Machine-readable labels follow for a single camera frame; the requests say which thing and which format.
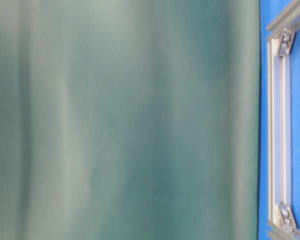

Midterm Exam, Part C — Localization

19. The green backdrop curtain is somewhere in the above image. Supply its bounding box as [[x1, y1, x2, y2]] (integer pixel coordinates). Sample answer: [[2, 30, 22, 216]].
[[0, 0, 260, 240]]

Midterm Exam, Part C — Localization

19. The aluminium extrusion square frame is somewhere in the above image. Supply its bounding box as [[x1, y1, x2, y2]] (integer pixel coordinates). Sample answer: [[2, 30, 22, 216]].
[[266, 0, 300, 240]]

